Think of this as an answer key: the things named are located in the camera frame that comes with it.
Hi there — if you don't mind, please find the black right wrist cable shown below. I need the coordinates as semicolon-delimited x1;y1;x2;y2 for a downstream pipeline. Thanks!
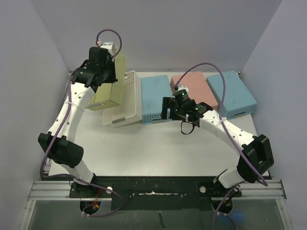
180;119;195;135

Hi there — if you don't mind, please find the blue plastic basket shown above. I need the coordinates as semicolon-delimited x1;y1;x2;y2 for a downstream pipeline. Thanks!
141;75;172;125
206;71;257;119

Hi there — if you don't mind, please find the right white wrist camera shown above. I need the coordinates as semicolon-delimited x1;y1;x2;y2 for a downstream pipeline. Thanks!
173;85;189;93

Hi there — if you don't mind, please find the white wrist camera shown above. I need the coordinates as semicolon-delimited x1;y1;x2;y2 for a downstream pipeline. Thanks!
173;85;189;93
96;40;116;53

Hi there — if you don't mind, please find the aluminium frame rail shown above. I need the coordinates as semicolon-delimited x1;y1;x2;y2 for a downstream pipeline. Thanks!
28;179;286;201

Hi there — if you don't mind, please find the white plastic basket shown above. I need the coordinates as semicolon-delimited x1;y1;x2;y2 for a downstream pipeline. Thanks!
102;70;142;127

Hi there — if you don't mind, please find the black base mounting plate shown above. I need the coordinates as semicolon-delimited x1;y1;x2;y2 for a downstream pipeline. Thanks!
69;176;242;211

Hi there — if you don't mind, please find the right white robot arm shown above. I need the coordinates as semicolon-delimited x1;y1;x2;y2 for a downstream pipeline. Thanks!
161;90;274;196

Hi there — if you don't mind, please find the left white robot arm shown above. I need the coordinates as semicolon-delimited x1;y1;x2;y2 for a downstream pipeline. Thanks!
38;43;117;197

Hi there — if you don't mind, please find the green plastic basket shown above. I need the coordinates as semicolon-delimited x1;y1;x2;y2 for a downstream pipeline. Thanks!
86;51;127;111

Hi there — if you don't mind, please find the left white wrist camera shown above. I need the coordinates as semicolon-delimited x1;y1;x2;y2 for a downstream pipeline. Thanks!
96;40;116;53

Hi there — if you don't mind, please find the pink plastic basket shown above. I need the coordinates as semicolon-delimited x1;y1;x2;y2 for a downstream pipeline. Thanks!
178;71;218;110

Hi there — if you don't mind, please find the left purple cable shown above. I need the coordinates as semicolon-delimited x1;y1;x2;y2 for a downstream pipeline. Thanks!
39;28;123;179

